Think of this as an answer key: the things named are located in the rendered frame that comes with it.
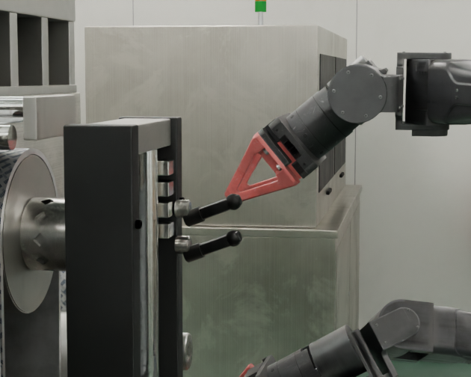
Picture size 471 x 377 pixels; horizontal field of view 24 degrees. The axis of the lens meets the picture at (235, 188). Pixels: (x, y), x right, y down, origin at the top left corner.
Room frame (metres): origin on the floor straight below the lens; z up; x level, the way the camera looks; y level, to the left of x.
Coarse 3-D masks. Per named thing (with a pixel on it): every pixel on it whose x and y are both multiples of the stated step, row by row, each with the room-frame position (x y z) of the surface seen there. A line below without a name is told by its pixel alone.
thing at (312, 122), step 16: (320, 96) 1.14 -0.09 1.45; (304, 112) 1.14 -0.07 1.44; (320, 112) 1.13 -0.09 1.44; (272, 128) 1.12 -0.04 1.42; (288, 128) 1.12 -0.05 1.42; (304, 128) 1.13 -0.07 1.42; (320, 128) 1.13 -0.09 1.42; (336, 128) 1.13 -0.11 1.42; (352, 128) 1.14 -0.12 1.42; (288, 144) 1.16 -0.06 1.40; (304, 144) 1.13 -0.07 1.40; (320, 144) 1.14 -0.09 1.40; (336, 144) 1.15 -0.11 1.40; (304, 160) 1.11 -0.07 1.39; (320, 160) 1.15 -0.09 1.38
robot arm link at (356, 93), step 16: (352, 64) 1.08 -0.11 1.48; (368, 64) 1.10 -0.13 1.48; (400, 64) 1.12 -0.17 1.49; (336, 80) 1.06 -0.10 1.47; (352, 80) 1.06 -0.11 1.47; (368, 80) 1.05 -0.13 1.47; (384, 80) 1.05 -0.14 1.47; (400, 80) 1.06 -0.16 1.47; (336, 96) 1.06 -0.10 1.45; (352, 96) 1.06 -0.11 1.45; (368, 96) 1.05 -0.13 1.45; (384, 96) 1.05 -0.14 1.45; (400, 96) 1.07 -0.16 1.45; (336, 112) 1.06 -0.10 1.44; (352, 112) 1.06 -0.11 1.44; (368, 112) 1.05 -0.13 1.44; (400, 112) 1.10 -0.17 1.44; (400, 128) 1.13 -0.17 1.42; (416, 128) 1.13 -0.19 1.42; (432, 128) 1.12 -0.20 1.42; (448, 128) 1.13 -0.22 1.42
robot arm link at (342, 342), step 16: (336, 336) 1.20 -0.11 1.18; (352, 336) 1.20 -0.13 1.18; (320, 352) 1.20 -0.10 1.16; (336, 352) 1.19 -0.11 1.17; (352, 352) 1.18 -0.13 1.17; (368, 352) 1.20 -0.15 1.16; (320, 368) 1.19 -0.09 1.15; (336, 368) 1.19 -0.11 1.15; (352, 368) 1.19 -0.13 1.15; (368, 368) 1.18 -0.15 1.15
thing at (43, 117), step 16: (0, 96) 0.92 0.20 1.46; (16, 96) 0.92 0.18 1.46; (32, 96) 0.87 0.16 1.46; (48, 96) 0.90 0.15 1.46; (64, 96) 0.94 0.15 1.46; (0, 112) 0.88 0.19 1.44; (16, 112) 0.88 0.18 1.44; (32, 112) 0.87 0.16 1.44; (48, 112) 0.89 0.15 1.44; (64, 112) 0.94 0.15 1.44; (32, 128) 0.87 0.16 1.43; (48, 128) 0.89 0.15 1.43
